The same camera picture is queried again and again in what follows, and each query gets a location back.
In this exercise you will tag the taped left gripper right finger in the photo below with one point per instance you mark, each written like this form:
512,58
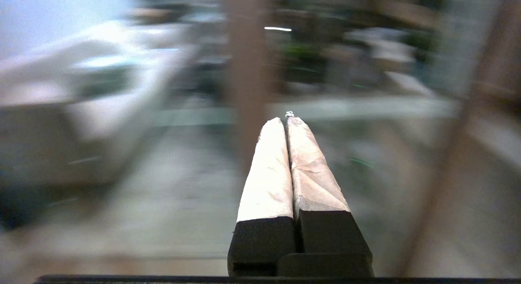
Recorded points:
317,194

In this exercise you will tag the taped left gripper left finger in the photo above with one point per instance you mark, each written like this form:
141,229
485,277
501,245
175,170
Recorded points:
264,194

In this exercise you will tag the brown framed fixed glass panel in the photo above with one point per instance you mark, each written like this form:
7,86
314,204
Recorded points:
248,72

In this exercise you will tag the beige sofa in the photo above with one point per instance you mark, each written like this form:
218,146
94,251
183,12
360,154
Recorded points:
101,113

